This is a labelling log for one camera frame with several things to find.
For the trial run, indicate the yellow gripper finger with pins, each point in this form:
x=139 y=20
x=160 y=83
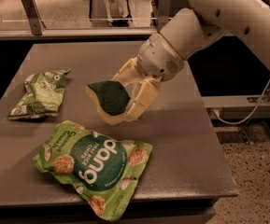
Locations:
x=144 y=92
x=130 y=72

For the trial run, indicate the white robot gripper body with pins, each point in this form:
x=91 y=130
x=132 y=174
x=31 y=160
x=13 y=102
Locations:
x=158 y=58

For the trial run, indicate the green and yellow sponge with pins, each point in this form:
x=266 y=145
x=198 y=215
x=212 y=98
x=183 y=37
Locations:
x=111 y=100

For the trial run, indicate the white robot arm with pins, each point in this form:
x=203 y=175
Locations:
x=194 y=28

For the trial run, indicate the crumpled green snack bag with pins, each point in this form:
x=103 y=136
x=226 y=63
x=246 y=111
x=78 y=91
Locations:
x=44 y=94

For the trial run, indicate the green dang rice chip bag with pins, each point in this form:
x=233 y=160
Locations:
x=103 y=171

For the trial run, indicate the horizontal metal rail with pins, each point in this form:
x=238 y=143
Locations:
x=60 y=34

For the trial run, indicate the right metal rail bracket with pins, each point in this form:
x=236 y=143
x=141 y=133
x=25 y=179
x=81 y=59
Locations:
x=163 y=13

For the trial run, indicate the metal rail bracket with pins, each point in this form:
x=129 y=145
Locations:
x=163 y=13
x=33 y=17

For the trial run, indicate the left metal rail bracket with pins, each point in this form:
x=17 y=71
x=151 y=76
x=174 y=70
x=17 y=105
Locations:
x=33 y=17

